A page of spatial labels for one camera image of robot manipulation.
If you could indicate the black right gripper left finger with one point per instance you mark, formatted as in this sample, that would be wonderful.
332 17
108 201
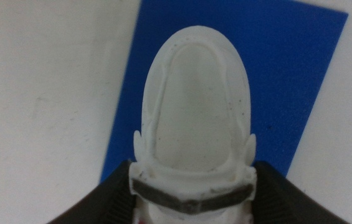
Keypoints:
110 202

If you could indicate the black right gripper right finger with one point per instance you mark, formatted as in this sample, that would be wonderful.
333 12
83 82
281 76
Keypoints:
284 202

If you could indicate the blue rectangular mat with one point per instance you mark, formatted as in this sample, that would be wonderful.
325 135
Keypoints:
281 77

